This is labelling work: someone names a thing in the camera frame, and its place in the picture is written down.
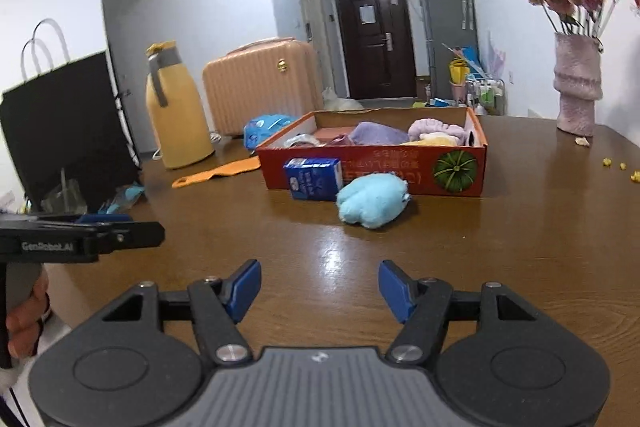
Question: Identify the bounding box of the light blue plush toy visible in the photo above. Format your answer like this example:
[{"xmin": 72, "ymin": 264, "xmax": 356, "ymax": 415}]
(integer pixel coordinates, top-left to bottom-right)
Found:
[{"xmin": 336, "ymin": 173, "xmax": 411, "ymax": 230}]

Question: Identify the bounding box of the pink satin scrunchie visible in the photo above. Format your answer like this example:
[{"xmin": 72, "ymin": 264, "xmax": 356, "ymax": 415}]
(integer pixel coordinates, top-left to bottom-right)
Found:
[{"xmin": 326, "ymin": 134, "xmax": 354, "ymax": 146}]

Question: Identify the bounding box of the person's left hand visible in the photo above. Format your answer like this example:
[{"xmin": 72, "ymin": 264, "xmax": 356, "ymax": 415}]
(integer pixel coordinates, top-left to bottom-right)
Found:
[{"xmin": 6, "ymin": 269, "xmax": 50, "ymax": 360}]

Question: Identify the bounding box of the blue snack wrapper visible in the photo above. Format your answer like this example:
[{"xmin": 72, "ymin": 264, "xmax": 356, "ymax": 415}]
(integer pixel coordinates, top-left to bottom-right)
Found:
[{"xmin": 98, "ymin": 183, "xmax": 145, "ymax": 215}]

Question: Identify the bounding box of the black paper bag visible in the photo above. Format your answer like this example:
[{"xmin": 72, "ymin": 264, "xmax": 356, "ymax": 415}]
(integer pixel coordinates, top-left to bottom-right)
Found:
[{"xmin": 1, "ymin": 18, "xmax": 140, "ymax": 212}]

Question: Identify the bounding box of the red cardboard box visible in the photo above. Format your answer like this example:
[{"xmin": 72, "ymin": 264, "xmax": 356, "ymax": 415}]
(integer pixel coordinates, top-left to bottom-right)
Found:
[{"xmin": 256, "ymin": 107, "xmax": 488, "ymax": 197}]

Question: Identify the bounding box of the blue milk carton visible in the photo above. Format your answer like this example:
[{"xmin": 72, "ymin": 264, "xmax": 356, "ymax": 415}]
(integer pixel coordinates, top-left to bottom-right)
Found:
[{"xmin": 283, "ymin": 158, "xmax": 344, "ymax": 202}]

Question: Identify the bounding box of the yellow thermos jug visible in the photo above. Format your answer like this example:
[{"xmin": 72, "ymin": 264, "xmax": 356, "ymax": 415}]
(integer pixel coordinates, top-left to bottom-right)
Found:
[{"xmin": 145, "ymin": 41, "xmax": 214, "ymax": 170}]

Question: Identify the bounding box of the blue tissue pack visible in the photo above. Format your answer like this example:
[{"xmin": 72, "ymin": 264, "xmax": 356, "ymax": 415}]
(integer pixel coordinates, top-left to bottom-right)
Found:
[{"xmin": 243, "ymin": 114, "xmax": 295, "ymax": 152}]

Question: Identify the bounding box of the cluttered metal rack cart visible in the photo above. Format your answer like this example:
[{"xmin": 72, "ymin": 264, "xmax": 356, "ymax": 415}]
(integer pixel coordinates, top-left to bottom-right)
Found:
[{"xmin": 444, "ymin": 44, "xmax": 506, "ymax": 116}]

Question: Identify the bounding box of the fallen rose petal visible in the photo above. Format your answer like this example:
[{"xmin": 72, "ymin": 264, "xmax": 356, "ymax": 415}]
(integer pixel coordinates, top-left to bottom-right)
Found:
[{"xmin": 575, "ymin": 136, "xmax": 590, "ymax": 147}]

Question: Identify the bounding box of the peach ribbed suitcase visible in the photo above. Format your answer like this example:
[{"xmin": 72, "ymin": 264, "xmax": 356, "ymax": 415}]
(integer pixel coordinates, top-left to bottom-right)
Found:
[{"xmin": 202, "ymin": 37, "xmax": 323, "ymax": 136}]

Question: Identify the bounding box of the pink textured vase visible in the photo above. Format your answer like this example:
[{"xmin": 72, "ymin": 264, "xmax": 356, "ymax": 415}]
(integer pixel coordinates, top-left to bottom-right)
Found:
[{"xmin": 553, "ymin": 34, "xmax": 603, "ymax": 136}]

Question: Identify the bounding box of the dark brown entrance door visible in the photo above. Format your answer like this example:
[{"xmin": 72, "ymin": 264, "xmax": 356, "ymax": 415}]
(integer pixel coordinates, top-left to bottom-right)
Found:
[{"xmin": 335, "ymin": 0, "xmax": 416, "ymax": 100}]

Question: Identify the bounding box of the grey refrigerator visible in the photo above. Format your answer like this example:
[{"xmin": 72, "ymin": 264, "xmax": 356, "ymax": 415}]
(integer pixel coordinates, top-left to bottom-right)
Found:
[{"xmin": 420, "ymin": 0, "xmax": 477, "ymax": 98}]

